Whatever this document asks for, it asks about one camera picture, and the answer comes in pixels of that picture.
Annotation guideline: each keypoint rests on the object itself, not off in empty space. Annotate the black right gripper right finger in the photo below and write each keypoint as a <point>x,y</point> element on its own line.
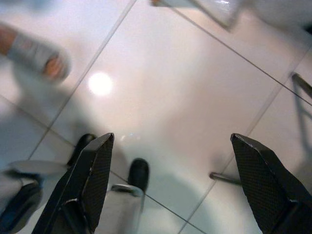
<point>268,195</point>

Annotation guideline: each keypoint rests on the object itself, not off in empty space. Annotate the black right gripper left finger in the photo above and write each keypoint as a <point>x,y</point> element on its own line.
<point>83,190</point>

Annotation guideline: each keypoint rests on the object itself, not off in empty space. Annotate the black robot left foot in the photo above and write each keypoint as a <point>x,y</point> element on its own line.
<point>84,143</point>

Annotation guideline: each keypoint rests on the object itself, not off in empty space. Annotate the black robot foot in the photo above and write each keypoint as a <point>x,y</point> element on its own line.
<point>139,175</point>
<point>84,143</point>

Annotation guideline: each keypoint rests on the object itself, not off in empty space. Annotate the silver robot right leg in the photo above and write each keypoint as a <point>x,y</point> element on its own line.
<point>124,212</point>

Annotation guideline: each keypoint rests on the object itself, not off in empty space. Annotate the metal chair leg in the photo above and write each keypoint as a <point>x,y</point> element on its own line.
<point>302,84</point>
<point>224,177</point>

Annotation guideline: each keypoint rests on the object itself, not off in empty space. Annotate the black robot right foot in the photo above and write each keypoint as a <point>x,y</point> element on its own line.
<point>139,175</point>

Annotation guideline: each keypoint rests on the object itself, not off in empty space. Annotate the person foot in grey sandal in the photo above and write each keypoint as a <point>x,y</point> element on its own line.
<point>36,52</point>

